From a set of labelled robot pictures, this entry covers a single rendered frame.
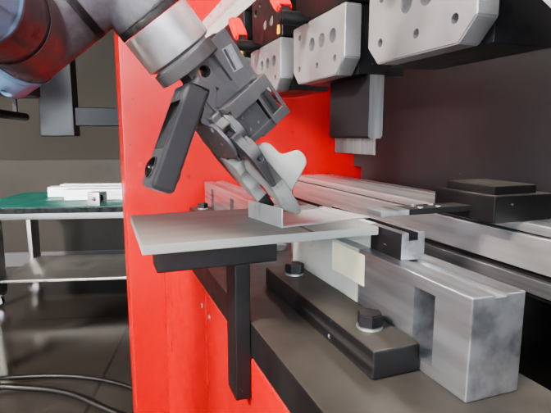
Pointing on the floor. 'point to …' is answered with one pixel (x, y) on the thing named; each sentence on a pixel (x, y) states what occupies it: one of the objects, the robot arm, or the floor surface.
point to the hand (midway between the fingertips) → (275, 206)
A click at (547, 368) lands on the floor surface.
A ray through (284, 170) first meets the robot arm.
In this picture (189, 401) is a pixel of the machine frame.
